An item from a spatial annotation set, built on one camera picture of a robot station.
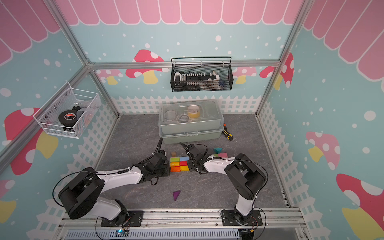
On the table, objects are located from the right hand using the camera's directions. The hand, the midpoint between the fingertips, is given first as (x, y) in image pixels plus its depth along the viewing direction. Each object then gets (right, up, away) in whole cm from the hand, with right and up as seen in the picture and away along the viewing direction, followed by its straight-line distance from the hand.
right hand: (192, 162), depth 94 cm
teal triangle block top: (+17, +8, +3) cm, 19 cm away
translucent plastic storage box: (-1, +26, +1) cm, 26 cm away
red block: (-5, +1, -3) cm, 6 cm away
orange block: (-10, -3, -4) cm, 11 cm away
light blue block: (-5, +3, +1) cm, 5 cm away
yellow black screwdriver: (+26, +16, +12) cm, 33 cm away
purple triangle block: (-8, -14, -13) cm, 21 cm away
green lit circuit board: (-35, -30, -21) cm, 50 cm away
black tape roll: (-59, +27, -23) cm, 69 cm away
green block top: (-11, +2, 0) cm, 11 cm away
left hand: (-14, -5, -4) cm, 15 cm away
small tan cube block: (-12, +5, +1) cm, 13 cm away
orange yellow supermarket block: (-10, 0, -2) cm, 11 cm away
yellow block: (-4, -2, -5) cm, 7 cm away
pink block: (+20, +4, +3) cm, 21 cm away
